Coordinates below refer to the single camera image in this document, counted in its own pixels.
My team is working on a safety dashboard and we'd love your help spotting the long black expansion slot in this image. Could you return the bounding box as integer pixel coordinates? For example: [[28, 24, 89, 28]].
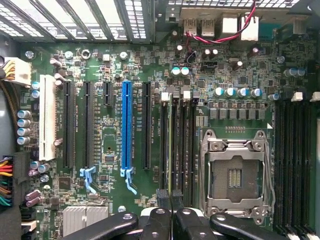
[[82, 80, 95, 169], [62, 80, 76, 169], [141, 81, 153, 170]]

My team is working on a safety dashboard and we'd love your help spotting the wire locking lever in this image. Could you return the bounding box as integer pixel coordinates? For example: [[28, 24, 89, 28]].
[[262, 134, 277, 213], [199, 136, 211, 213]]

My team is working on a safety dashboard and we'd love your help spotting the black sleeved cable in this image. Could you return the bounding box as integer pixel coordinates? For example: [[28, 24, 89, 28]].
[[0, 80, 21, 153]]

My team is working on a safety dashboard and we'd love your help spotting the white rear port housing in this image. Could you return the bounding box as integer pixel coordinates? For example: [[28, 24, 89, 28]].
[[220, 12, 239, 35], [240, 15, 260, 42]]

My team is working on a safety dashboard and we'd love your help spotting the blue expansion slot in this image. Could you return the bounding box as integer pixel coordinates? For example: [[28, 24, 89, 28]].
[[120, 80, 133, 170]]

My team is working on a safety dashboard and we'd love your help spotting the multicolour wire bundle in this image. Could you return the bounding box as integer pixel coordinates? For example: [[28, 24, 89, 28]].
[[0, 155, 14, 207]]

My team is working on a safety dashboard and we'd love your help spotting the silver CPU socket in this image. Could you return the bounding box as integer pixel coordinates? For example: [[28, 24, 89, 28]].
[[199, 129, 276, 226]]

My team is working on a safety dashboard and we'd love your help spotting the short black expansion slot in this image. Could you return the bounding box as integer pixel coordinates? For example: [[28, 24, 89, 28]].
[[102, 81, 114, 108]]

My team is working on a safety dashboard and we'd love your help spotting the green motherboard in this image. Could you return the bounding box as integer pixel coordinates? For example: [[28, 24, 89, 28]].
[[19, 37, 320, 240]]

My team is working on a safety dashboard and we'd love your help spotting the light blue slot latch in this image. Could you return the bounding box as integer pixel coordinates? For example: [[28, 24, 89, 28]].
[[79, 165, 98, 195], [119, 167, 138, 196]]

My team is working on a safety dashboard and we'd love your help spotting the silver finned heat sink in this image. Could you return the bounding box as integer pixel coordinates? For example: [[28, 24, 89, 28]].
[[62, 205, 110, 238]]

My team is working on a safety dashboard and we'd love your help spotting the red and black wire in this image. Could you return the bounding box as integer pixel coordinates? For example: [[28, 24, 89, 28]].
[[184, 0, 258, 45]]

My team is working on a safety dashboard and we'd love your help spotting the white PCI expansion slot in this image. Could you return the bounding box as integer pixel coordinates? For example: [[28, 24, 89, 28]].
[[38, 74, 57, 162]]

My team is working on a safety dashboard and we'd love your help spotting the silver USB port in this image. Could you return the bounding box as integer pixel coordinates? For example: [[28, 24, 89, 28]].
[[200, 18, 216, 37], [183, 17, 201, 37]]

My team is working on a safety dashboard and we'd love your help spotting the black main power connector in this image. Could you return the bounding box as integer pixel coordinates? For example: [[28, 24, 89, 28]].
[[11, 150, 32, 208]]

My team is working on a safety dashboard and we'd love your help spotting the white power connector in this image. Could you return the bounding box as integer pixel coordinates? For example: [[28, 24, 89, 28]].
[[0, 56, 33, 87]]

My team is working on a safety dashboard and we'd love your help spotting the purple capacitor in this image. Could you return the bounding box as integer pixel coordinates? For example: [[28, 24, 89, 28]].
[[25, 196, 42, 208], [24, 189, 42, 201]]

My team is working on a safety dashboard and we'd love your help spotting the black RAM slot white latch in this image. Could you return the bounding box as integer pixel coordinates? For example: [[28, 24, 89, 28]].
[[306, 91, 320, 240], [284, 91, 304, 240], [159, 91, 170, 191], [180, 90, 192, 201]]

